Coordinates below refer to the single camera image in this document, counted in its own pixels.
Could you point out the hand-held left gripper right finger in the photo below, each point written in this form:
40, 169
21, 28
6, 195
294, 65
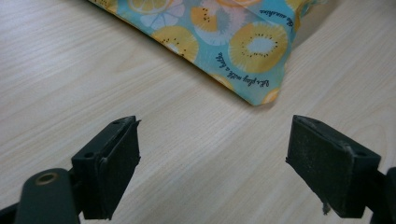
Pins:
327, 168

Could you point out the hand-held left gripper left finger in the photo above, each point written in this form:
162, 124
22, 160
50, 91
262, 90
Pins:
106, 174

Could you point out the patterned plastic bag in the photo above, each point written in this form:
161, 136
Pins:
218, 46

